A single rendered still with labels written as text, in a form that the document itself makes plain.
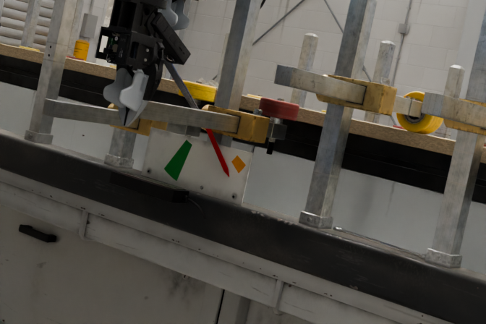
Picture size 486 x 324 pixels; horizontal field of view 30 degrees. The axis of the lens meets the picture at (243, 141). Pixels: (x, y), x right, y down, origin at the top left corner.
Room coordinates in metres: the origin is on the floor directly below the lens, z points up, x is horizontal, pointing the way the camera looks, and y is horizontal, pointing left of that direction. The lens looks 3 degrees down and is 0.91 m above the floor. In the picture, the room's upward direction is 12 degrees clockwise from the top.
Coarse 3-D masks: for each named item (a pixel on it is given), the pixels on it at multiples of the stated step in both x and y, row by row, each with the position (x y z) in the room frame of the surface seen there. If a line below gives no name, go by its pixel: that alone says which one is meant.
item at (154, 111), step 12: (144, 108) 1.50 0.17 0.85; (156, 108) 1.52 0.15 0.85; (168, 108) 1.54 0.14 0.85; (180, 108) 1.57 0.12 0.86; (192, 108) 1.61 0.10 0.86; (156, 120) 1.53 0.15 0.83; (168, 120) 1.55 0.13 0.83; (180, 120) 1.58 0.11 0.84; (192, 120) 1.60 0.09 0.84; (204, 120) 1.63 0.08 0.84; (216, 120) 1.66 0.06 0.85; (228, 120) 1.68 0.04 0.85; (276, 132) 1.82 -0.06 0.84
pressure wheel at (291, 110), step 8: (264, 104) 1.81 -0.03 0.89; (272, 104) 1.80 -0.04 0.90; (280, 104) 1.80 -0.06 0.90; (288, 104) 1.80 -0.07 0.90; (296, 104) 1.82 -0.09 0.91; (264, 112) 1.81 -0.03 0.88; (272, 112) 1.80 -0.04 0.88; (280, 112) 1.80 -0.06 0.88; (288, 112) 1.80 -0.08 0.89; (296, 112) 1.82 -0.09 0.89; (272, 120) 1.83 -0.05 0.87; (280, 120) 1.83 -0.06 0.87; (296, 120) 1.83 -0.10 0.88; (272, 144) 1.83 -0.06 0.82; (272, 152) 1.84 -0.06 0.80
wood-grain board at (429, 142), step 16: (0, 48) 2.48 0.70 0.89; (16, 48) 2.45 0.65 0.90; (64, 64) 2.33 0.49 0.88; (80, 64) 2.30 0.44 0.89; (96, 64) 2.26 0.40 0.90; (304, 112) 1.89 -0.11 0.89; (320, 112) 1.90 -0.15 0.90; (352, 128) 1.82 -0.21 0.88; (368, 128) 1.80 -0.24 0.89; (384, 128) 1.78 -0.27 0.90; (400, 144) 1.76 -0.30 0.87; (416, 144) 1.74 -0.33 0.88; (432, 144) 1.72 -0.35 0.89; (448, 144) 1.70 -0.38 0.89; (480, 160) 1.66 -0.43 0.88
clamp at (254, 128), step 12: (204, 108) 1.77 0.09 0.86; (216, 108) 1.75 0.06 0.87; (240, 120) 1.71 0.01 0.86; (252, 120) 1.69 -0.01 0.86; (264, 120) 1.72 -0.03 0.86; (216, 132) 1.74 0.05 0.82; (228, 132) 1.72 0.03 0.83; (240, 132) 1.71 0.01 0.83; (252, 132) 1.69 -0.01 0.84; (264, 132) 1.72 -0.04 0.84
